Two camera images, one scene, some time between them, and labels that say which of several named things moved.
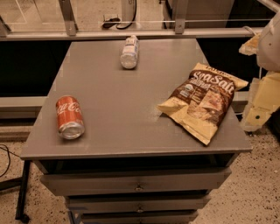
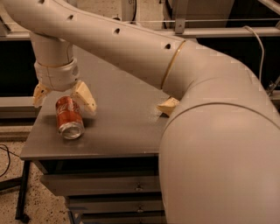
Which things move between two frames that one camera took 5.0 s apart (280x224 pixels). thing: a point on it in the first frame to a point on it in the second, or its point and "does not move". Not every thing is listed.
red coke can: x=70 y=119 does not move
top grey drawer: x=136 y=182 does not move
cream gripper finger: x=252 y=46 to x=81 y=94
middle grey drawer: x=135 y=204 does not move
